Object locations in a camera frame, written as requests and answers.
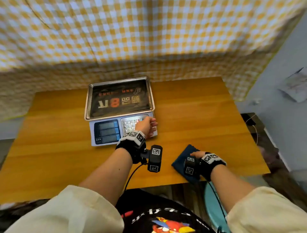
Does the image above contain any person's right forearm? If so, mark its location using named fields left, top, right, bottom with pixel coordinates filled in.
left=210, top=164, right=256, bottom=213

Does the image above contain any black printed shirt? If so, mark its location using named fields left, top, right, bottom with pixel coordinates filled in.
left=115, top=188, right=217, bottom=233

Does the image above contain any black left camera cable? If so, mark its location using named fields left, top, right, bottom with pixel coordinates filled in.
left=124, top=163, right=147, bottom=192

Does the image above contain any yellow checkered cloth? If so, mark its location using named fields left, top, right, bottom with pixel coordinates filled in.
left=0, top=0, right=307, bottom=121

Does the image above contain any person's left hand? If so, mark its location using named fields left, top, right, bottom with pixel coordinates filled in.
left=135, top=117, right=158, bottom=139

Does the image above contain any black right camera cable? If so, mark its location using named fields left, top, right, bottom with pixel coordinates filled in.
left=207, top=181, right=228, bottom=225

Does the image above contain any cream left sleeve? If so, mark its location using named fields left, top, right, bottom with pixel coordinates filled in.
left=4, top=185, right=125, bottom=233

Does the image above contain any grey digital weighing scale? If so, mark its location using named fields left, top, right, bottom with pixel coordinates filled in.
left=89, top=111, right=158, bottom=146

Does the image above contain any person's left forearm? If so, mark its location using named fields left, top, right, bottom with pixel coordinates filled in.
left=79, top=148, right=134, bottom=206

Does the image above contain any dark blue cloth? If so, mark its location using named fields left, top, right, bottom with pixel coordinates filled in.
left=171, top=144, right=201, bottom=182

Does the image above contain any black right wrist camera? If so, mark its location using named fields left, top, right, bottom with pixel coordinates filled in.
left=183, top=156, right=201, bottom=181

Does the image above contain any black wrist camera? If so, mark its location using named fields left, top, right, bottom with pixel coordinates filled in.
left=141, top=145, right=163, bottom=173
left=183, top=156, right=201, bottom=181

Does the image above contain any white paper sheet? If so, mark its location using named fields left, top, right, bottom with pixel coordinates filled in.
left=278, top=67, right=307, bottom=103

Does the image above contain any cream sleeve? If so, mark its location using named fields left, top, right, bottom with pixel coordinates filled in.
left=226, top=186, right=307, bottom=233
left=4, top=185, right=125, bottom=233

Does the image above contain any black camera cable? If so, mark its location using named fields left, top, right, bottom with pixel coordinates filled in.
left=124, top=163, right=147, bottom=192
left=207, top=181, right=228, bottom=225

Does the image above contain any thin white cable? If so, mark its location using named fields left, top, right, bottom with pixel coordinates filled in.
left=245, top=114, right=260, bottom=146

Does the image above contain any cream right sleeve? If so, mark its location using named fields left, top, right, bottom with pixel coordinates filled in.
left=226, top=186, right=307, bottom=233

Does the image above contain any steel scale tray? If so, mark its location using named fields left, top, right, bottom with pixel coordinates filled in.
left=84, top=76, right=155, bottom=121

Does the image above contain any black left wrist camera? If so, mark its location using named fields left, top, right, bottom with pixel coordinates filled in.
left=141, top=145, right=163, bottom=173

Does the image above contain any small black device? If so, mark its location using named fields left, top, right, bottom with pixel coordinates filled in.
left=241, top=113, right=257, bottom=127

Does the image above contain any teal round stool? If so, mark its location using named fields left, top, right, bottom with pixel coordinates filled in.
left=204, top=181, right=231, bottom=233

